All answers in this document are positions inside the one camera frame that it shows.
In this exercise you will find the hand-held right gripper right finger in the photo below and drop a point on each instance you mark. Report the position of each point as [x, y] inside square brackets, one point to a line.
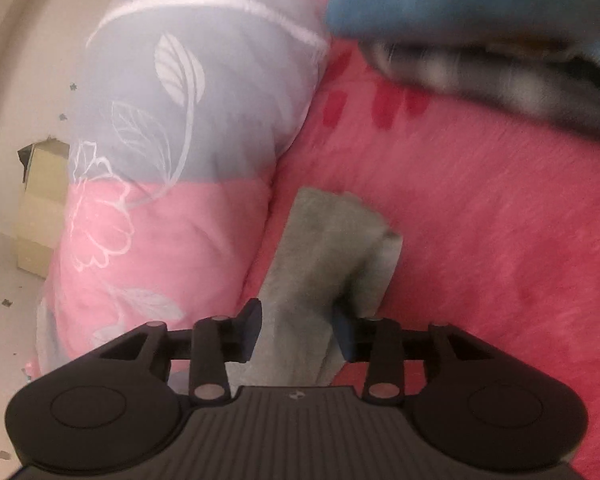
[342, 335]

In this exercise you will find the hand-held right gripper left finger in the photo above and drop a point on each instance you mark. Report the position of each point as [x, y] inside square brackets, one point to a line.
[252, 327]

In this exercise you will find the pink floral fleece blanket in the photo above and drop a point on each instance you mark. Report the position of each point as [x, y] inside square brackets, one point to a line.
[505, 235]

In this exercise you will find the pink grey floral quilt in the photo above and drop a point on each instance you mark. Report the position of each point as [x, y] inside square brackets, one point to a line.
[180, 135]

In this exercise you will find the cardboard box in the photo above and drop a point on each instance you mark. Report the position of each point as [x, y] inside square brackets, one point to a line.
[40, 210]

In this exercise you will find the dark striped garment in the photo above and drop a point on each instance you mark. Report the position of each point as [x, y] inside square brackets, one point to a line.
[505, 85]

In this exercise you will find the blue folded garment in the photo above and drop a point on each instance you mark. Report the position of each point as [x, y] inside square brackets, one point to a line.
[455, 0]

